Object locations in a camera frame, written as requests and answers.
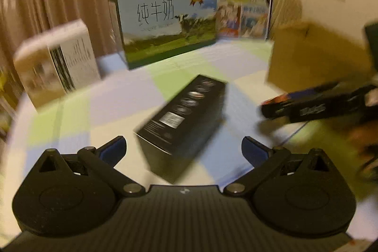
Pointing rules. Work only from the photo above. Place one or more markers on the white product box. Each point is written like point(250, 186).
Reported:
point(56, 69)

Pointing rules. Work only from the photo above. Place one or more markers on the black product box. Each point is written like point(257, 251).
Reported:
point(183, 122)

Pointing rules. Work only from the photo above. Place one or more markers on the checkered tablecloth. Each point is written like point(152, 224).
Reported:
point(88, 122)

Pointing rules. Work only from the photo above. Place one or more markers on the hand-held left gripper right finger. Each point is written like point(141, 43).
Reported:
point(254, 150)

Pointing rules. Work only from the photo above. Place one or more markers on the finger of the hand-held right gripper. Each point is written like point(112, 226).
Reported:
point(319, 92)
point(289, 111)

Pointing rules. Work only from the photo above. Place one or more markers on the beige quilted chair cover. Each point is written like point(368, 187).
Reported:
point(285, 10)

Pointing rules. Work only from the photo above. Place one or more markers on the green milk carton box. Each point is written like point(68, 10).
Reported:
point(165, 21)

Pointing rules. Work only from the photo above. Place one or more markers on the orange toy car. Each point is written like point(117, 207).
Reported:
point(280, 98)

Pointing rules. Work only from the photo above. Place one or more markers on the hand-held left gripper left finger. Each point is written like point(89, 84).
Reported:
point(113, 150)

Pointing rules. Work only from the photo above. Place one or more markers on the brown cardboard box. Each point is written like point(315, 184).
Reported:
point(319, 57)

